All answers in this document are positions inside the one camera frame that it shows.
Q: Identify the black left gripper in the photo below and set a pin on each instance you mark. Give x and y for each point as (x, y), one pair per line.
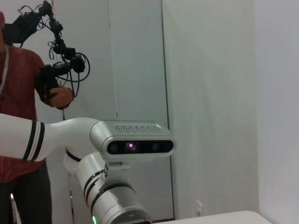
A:
(146, 221)

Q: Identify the black teleoperation controller rig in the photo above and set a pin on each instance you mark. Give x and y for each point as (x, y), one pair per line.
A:
(50, 79)

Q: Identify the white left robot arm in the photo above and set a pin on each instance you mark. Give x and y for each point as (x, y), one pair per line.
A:
(112, 198)

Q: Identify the person's hand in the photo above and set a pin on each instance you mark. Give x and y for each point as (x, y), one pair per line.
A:
(63, 96)

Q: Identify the thin pole with green light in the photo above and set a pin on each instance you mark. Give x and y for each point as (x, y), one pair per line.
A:
(71, 198)

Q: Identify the person in red shirt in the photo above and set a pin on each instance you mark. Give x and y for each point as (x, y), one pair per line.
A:
(21, 77)

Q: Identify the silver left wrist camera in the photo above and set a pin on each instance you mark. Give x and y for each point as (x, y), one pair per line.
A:
(130, 133)

